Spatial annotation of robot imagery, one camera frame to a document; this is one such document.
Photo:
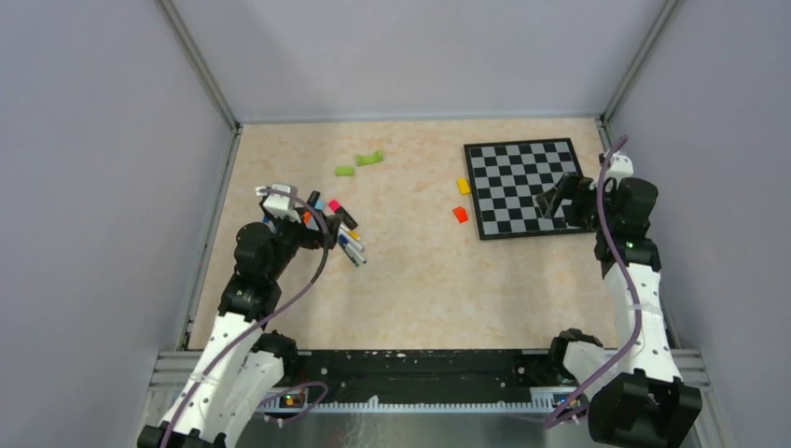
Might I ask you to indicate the orange red block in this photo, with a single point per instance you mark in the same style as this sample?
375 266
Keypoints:
460 214

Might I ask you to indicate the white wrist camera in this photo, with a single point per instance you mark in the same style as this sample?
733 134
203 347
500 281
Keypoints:
278 201
618 167

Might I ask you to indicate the green block left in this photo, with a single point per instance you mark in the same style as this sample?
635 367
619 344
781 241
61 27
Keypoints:
344 170

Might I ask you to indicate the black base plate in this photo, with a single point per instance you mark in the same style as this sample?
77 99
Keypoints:
466 376

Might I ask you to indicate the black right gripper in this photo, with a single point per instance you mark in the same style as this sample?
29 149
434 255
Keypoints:
577 188

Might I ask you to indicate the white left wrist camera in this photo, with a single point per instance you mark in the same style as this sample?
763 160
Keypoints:
278 201

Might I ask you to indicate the green block right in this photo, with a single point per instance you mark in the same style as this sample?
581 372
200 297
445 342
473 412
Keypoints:
368 159

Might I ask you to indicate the green thin pen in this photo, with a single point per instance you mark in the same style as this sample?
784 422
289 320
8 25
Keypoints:
349 254

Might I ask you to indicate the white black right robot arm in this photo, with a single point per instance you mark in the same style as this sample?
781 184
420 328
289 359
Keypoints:
637 397

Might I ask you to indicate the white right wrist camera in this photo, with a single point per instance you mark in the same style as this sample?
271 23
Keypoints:
618 167

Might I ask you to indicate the pink black highlighter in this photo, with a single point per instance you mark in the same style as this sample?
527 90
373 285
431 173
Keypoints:
346 218

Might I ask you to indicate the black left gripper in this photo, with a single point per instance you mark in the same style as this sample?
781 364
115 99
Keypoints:
313 238

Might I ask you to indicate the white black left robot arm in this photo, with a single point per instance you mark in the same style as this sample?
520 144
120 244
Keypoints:
241 362

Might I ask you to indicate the orange black highlighter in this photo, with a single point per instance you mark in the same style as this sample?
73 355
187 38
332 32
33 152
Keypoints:
311 202

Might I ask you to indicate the black grey chessboard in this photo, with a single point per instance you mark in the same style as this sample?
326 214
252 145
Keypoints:
505 178

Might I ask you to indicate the yellow block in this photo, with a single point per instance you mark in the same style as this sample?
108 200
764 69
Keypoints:
463 186

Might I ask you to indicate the green block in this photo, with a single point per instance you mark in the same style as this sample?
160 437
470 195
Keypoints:
344 170
368 159

